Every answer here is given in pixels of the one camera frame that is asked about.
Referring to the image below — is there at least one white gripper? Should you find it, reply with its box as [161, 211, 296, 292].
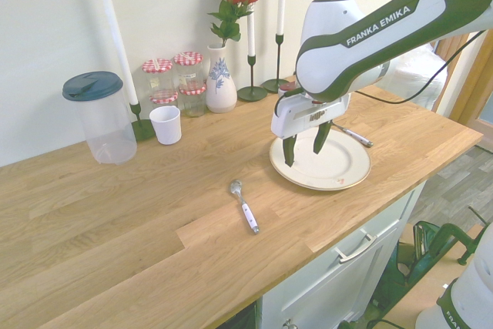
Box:
[270, 92, 351, 169]

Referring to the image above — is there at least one white-handled metal spoon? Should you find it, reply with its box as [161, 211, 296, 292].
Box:
[229, 179, 260, 235]

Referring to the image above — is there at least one white plate with gold rim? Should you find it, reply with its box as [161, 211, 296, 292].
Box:
[269, 128, 372, 192]

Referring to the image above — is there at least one dark green candle holder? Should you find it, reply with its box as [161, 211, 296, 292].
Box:
[129, 102, 157, 142]
[236, 54, 268, 102]
[260, 33, 290, 94]

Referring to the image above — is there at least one white vase with blue flower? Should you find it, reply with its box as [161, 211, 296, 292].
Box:
[205, 43, 238, 114]

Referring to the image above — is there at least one small jar red checkered lid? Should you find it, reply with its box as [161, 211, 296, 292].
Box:
[148, 89, 180, 112]
[179, 82, 208, 118]

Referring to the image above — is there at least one tall jar red checkered lid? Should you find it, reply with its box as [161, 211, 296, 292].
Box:
[141, 58, 174, 95]
[173, 51, 204, 89]

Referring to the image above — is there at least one white plastic cup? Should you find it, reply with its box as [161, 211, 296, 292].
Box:
[149, 105, 183, 146]

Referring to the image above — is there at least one white kitchen cabinet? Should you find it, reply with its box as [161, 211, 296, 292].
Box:
[215, 178, 428, 329]

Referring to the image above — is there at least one green clamp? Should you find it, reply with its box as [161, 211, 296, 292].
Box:
[404, 205, 490, 287]

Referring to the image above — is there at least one clear pitcher with blue lid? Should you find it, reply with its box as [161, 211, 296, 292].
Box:
[62, 70, 139, 166]

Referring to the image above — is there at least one silver drawer handle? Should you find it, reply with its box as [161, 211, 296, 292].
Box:
[331, 228, 378, 264]

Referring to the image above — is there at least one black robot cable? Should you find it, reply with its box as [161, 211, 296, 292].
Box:
[352, 30, 487, 106]

